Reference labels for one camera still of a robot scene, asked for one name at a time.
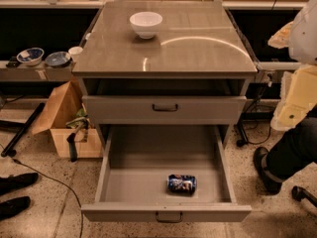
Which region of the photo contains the open grey middle drawer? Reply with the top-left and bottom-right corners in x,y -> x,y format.
81,125 -> 252,223

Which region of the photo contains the black shoe lower left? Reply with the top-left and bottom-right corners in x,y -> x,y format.
0,196 -> 31,220

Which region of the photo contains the black tool in box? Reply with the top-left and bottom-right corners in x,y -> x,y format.
66,122 -> 86,162

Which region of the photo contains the grey drawer cabinet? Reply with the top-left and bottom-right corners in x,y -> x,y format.
73,1 -> 257,140

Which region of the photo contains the black pole on floor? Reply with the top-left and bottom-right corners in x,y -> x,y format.
0,103 -> 45,158

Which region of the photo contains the side shelf bench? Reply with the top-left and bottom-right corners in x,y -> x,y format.
0,61 -> 72,82

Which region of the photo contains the closed grey upper drawer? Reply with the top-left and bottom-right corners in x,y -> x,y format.
82,95 -> 246,125

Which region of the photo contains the cardboard box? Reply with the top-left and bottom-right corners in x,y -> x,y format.
32,81 -> 102,158

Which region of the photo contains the black shoe upper left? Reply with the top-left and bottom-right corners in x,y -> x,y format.
0,173 -> 39,195

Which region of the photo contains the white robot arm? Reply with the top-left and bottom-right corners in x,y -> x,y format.
268,0 -> 317,131

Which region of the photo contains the white bowl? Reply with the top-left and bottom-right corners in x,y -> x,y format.
130,12 -> 162,39

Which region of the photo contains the black shoe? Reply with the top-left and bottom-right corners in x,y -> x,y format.
0,196 -> 31,220
253,146 -> 283,195
0,173 -> 39,195

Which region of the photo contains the black shoe right side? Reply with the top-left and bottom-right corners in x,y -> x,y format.
253,146 -> 283,195

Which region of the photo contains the white paper cup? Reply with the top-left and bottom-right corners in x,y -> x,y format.
68,46 -> 83,62

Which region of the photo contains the black floor cable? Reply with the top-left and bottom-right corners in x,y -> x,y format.
0,144 -> 84,238

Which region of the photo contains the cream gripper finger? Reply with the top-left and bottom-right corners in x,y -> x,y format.
267,22 -> 293,49
270,64 -> 317,131

